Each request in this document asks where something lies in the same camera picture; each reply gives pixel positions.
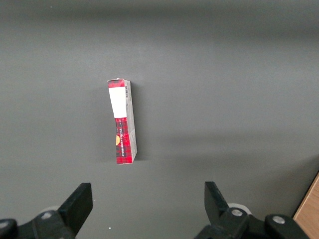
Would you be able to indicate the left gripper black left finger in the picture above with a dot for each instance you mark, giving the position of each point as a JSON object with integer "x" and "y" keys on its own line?
{"x": 72, "y": 209}

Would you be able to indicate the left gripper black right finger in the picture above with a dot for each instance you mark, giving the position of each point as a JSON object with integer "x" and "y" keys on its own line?
{"x": 216, "y": 201}

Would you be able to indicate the wooden drawer cabinet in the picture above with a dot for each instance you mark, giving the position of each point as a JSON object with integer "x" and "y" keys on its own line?
{"x": 311, "y": 214}

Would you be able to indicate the red plaid cardboard box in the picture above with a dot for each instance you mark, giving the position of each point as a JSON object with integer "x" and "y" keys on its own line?
{"x": 122, "y": 104}

